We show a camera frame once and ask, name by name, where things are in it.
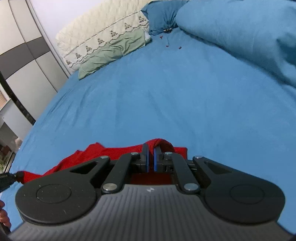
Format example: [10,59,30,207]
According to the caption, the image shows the red knitted garment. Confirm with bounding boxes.
[16,138,188,184]

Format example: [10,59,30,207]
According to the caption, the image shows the person's left hand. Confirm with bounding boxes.
[0,201,11,228]

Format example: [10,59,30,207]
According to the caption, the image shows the blue bed sheet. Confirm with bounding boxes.
[11,28,295,232]

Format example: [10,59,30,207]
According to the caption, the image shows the green pillow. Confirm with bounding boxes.
[78,29,152,80]

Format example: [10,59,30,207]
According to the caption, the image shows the cream quilted headboard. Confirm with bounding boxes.
[55,0,150,73]

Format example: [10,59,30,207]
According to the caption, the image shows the white grey wardrobe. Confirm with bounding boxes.
[1,1,68,125]

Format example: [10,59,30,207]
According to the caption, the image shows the blue rolled duvet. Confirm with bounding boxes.
[176,1,295,86]

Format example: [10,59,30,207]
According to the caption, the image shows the dark blue pillow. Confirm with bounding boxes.
[141,1,188,36]

